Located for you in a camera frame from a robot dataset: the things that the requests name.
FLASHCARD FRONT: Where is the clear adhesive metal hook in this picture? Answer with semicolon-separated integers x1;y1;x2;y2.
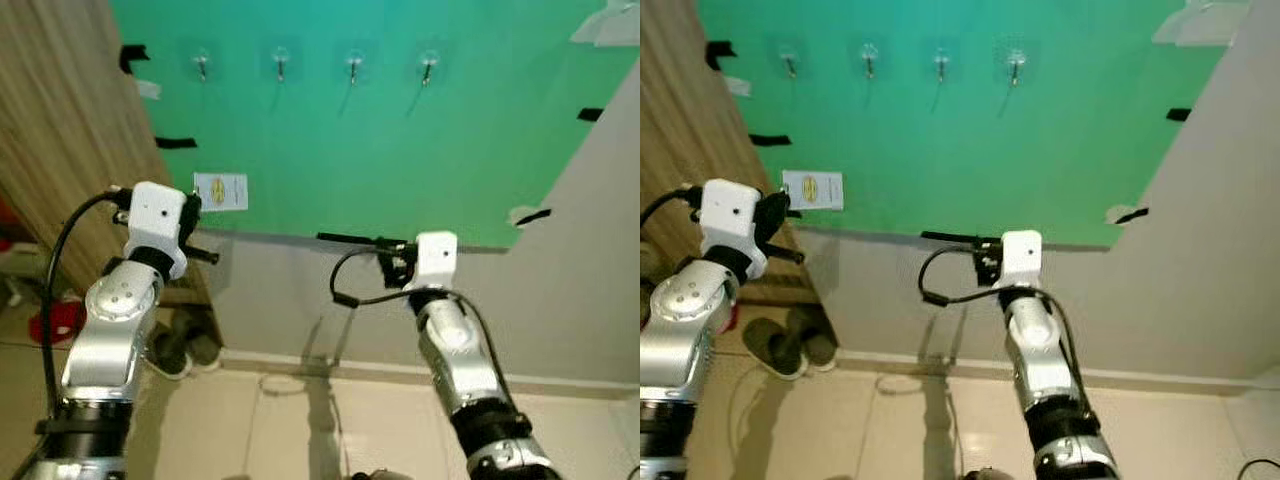
922;42;961;86
770;40;809;83
262;38;301;86
180;40;223;86
995;40;1039;91
335;42;373;89
850;38;889;83
410;42;449;91

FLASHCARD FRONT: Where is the white paper label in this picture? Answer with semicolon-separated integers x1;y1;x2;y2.
782;170;845;211
193;172;249;212

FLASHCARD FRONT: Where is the grey slipper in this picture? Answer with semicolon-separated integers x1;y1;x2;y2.
742;318;806;381
790;305;839;369
145;318;193;381
185;308;223;369

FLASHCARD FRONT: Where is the white baseboard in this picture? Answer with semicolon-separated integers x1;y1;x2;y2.
835;348;1280;393
215;348;641;401

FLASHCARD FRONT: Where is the wood grain cabinet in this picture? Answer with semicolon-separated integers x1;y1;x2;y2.
640;0;801;306
0;0;216;306

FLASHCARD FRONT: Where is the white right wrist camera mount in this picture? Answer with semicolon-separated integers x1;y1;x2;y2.
413;231;459;293
998;230;1044;291

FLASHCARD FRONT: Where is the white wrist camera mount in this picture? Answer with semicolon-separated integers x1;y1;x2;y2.
413;231;459;293
123;181;191;281
697;178;769;279
998;230;1044;291

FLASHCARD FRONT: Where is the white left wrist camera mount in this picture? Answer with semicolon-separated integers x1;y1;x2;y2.
697;178;769;279
123;181;191;281

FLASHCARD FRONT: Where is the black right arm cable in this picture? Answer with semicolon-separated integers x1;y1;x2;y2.
918;247;1086;401
330;247;516;416

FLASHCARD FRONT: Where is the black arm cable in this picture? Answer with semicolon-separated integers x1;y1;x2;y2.
640;183;706;231
330;247;516;416
38;188;131;431
918;247;1086;401

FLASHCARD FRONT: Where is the green wall board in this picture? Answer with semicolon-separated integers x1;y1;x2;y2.
108;0;641;251
697;0;1241;249

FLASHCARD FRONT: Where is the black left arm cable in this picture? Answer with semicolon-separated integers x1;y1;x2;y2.
640;183;706;231
38;188;131;431

